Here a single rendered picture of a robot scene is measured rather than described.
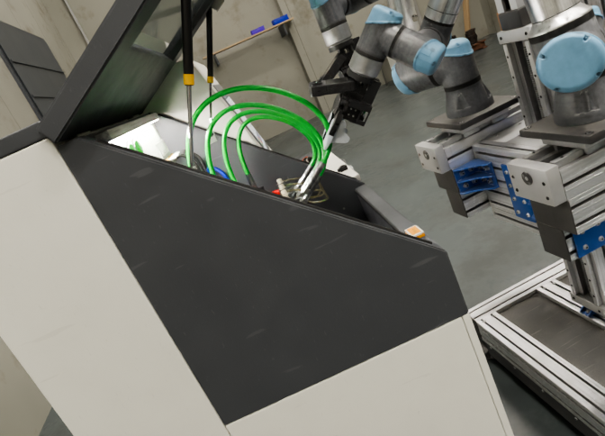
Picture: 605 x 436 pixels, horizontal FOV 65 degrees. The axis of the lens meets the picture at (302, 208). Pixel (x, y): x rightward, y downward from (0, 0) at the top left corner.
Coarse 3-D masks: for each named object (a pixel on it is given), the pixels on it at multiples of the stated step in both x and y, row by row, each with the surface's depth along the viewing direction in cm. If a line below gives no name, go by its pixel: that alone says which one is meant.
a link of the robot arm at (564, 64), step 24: (528, 0) 90; (552, 0) 87; (576, 0) 87; (552, 24) 88; (576, 24) 86; (552, 48) 88; (576, 48) 86; (600, 48) 85; (552, 72) 90; (576, 72) 88; (600, 72) 88
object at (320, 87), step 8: (320, 80) 115; (328, 80) 116; (336, 80) 115; (344, 80) 114; (352, 80) 113; (312, 88) 113; (320, 88) 113; (328, 88) 113; (336, 88) 113; (344, 88) 113; (352, 88) 114; (312, 96) 115
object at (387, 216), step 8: (360, 192) 153; (368, 192) 150; (360, 200) 159; (368, 200) 143; (376, 200) 140; (384, 200) 138; (368, 208) 149; (376, 208) 135; (384, 208) 132; (392, 208) 130; (368, 216) 157; (376, 216) 140; (384, 216) 127; (392, 216) 124; (400, 216) 122; (384, 224) 132; (392, 224) 120; (400, 224) 118; (408, 224) 116; (432, 240) 104
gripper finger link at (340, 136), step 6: (342, 120) 118; (330, 126) 118; (342, 126) 118; (336, 132) 119; (342, 132) 119; (330, 138) 119; (336, 138) 120; (342, 138) 120; (348, 138) 120; (324, 144) 122
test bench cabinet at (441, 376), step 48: (432, 336) 102; (336, 384) 102; (384, 384) 103; (432, 384) 105; (480, 384) 107; (240, 432) 102; (288, 432) 103; (336, 432) 105; (384, 432) 107; (432, 432) 108; (480, 432) 110
